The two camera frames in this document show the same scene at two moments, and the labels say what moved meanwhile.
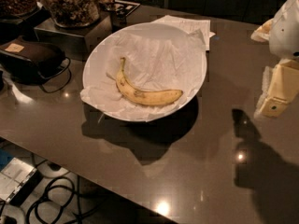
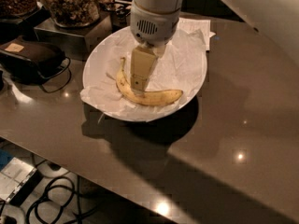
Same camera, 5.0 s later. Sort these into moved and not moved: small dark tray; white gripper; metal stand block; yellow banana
Moved: white gripper
Not moved: yellow banana; metal stand block; small dark tray
